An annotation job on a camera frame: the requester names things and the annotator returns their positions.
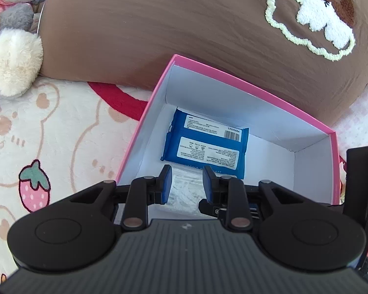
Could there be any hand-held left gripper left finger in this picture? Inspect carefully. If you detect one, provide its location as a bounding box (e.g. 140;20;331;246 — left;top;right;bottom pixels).
69;165;174;232

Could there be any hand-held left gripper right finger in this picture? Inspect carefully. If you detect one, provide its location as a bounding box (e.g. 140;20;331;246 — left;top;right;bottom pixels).
202;165;301;232

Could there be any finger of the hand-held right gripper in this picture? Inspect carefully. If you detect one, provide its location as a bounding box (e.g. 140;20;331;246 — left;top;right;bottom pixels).
199;199;229;219

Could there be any clear floss pick box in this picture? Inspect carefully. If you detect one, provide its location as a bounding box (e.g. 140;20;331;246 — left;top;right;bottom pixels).
169;167;209;212

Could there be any blue wet wipes pack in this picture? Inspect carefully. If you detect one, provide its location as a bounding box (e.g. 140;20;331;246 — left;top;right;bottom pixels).
160;107;250;179

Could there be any pink cardboard box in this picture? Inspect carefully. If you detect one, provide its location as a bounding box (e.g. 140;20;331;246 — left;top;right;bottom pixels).
115;54;341;221

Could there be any pink patterned pillow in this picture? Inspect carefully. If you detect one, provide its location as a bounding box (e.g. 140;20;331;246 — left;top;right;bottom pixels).
333;81;368;160

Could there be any printed bear blanket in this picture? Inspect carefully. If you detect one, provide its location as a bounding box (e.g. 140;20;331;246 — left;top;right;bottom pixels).
0;76;154;288

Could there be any brown pillow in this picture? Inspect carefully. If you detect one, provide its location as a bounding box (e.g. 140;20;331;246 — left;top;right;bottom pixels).
38;0;368;126

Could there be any grey rabbit plush toy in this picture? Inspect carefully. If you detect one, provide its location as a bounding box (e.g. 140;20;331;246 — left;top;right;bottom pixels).
0;0;60;98

